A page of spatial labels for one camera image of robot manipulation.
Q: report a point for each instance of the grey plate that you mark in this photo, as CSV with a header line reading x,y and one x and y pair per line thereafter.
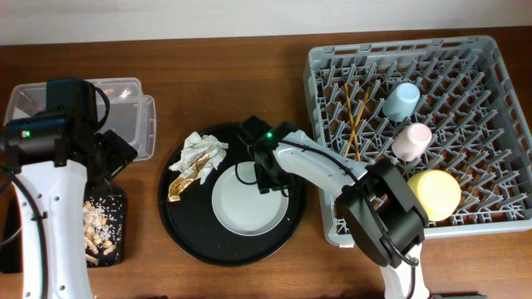
x,y
241,208

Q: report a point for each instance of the grey dishwasher rack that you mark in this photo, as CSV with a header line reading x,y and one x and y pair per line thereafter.
x,y
479,132

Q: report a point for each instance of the wooden chopstick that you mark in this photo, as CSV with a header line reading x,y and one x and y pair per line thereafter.
x,y
360,112
353,137

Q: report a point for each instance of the clear plastic bin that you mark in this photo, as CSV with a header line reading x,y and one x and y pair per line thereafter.
x,y
132,115

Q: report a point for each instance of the pink cup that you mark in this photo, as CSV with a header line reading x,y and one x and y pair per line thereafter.
x,y
412,142

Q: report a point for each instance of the yellow bowl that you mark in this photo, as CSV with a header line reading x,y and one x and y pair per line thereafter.
x,y
438,192

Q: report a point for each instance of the round black tray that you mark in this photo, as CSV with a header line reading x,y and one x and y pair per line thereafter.
x,y
192,224

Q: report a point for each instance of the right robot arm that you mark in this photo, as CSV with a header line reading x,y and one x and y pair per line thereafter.
x,y
383,215

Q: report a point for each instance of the light blue cup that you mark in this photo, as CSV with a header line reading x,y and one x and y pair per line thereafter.
x,y
401,103

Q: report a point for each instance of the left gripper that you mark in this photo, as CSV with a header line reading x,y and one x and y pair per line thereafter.
x,y
115,154

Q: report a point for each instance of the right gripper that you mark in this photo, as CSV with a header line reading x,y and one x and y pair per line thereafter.
x,y
263,179

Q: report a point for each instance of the gold foil wrapper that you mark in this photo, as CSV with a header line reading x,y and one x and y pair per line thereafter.
x,y
196,171

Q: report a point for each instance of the black rectangular tray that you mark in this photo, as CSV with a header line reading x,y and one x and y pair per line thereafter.
x,y
114,199

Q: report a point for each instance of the white napkin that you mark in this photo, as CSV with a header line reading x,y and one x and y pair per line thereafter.
x,y
195,147

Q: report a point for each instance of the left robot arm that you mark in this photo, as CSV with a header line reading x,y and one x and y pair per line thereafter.
x,y
50,202

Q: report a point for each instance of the food scraps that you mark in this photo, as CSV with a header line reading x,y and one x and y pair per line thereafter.
x,y
100,233

